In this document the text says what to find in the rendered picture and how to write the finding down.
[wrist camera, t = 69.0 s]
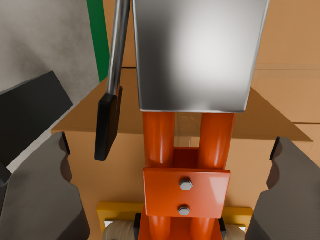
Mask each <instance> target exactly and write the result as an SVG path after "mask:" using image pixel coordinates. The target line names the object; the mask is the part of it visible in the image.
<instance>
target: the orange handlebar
mask: <svg viewBox="0 0 320 240"><path fill-rule="evenodd" d="M142 117H143V135H144V152H145V167H144V168H143V185H144V200H145V214H146V215H147V216H148V223H149V235H150V237H151V238H152V239H153V240H167V239H168V237H169V236H170V232H171V217H191V219H190V231H189V233H190V236H191V238H192V239H193V240H210V239H211V236H212V231H213V226H214V221H215V218H221V215H222V211H223V206H224V202H225V198H226V193H227V189H228V185H229V181H230V175H231V171H230V170H226V169H225V167H226V162H227V157H228V153H229V148H230V141H231V137H232V132H233V127H234V122H235V118H236V113H209V112H203V113H202V119H201V128H200V140H199V147H174V124H175V112H149V111H143V112H142Z"/></svg>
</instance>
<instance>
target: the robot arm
mask: <svg viewBox="0 0 320 240"><path fill-rule="evenodd" d="M68 155H70V150H69V147H68V143H67V140H66V136H65V133H64V131H63V132H55V133H53V134H52V135H51V136H50V137H49V138H48V139H47V140H45V141H44V142H43V143H42V144H41V145H40V146H39V147H38V148H37V149H36V150H34V152H32V153H31V154H30V155H29V156H28V157H27V158H26V159H25V160H24V161H23V162H22V163H21V164H20V165H19V166H18V167H17V168H16V170H15V171H14V172H13V173H12V175H11V176H10V177H9V179H8V180H7V182H6V183H5V185H3V186H0V240H87V239H88V237H89V235H90V228H89V225H88V221H87V218H86V214H85V211H84V208H83V205H82V201H81V198H80V194H79V190H78V188H77V186H75V185H73V184H71V183H70V181H71V179H72V173H71V170H70V166H69V163H68V160H67V157H68ZM269 160H271V162H272V167H271V169H270V173H269V176H268V178H267V181H266V185H267V187H268V190H266V191H263V192H261V193H260V194H259V197H258V200H257V203H256V206H255V208H254V211H253V214H252V217H251V219H250V223H249V226H248V229H247V231H246V234H245V240H320V168H319V167H318V165H317V164H315V163H314V162H313V161H312V160H311V159H310V158H309V157H308V156H307V155H306V154H305V153H304V152H303V151H301V150H300V149H299V148H298V147H297V146H296V145H295V144H294V143H293V142H292V141H291V140H290V139H288V138H286V137H279V136H277V137H276V140H275V143H274V146H273V149H272V152H271V155H270V158H269Z"/></svg>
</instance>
